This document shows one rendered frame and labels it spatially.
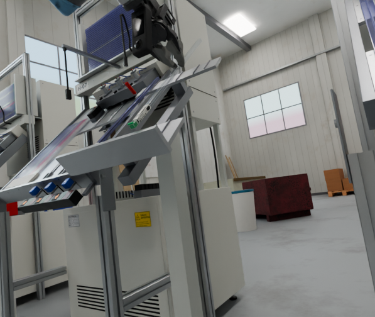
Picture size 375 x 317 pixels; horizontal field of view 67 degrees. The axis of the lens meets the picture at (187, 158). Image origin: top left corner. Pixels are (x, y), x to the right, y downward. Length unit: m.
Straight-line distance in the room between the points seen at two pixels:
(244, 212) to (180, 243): 3.22
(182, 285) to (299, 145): 10.02
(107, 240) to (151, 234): 0.32
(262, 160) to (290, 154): 1.10
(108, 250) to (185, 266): 0.24
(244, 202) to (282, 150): 7.04
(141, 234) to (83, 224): 0.40
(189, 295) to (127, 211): 0.55
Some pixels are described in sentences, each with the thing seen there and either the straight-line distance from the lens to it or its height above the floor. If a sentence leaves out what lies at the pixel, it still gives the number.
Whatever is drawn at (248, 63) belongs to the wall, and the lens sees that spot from 12.10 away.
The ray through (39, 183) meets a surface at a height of 0.72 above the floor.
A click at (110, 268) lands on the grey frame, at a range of 0.94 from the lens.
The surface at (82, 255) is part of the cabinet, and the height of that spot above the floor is 0.38.
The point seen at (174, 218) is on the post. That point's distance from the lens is 0.83.
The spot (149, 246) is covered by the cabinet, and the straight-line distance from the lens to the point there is 1.22.
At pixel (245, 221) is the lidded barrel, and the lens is 4.05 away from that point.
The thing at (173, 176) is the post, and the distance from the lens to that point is 0.82.
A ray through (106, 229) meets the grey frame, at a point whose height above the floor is 0.53.
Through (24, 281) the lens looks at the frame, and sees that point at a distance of 1.63.
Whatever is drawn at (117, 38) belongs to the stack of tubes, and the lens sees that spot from 1.69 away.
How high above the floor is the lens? 0.61
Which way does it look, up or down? 7 degrees up
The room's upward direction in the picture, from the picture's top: 8 degrees counter-clockwise
